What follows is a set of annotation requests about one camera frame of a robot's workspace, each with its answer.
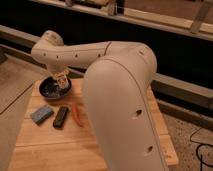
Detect black cable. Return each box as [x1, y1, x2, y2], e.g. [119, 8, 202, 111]
[189, 127, 213, 171]

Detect black rectangular block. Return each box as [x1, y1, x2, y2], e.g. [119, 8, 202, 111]
[53, 106, 69, 129]

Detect blue sponge block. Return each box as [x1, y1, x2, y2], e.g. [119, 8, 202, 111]
[30, 105, 54, 125]

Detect orange chili pepper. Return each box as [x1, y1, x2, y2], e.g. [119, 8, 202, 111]
[72, 103, 84, 127]

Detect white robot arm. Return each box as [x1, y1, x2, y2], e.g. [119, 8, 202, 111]
[31, 30, 169, 171]

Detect dark ceramic bowl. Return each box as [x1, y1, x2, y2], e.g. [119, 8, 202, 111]
[39, 77, 72, 100]

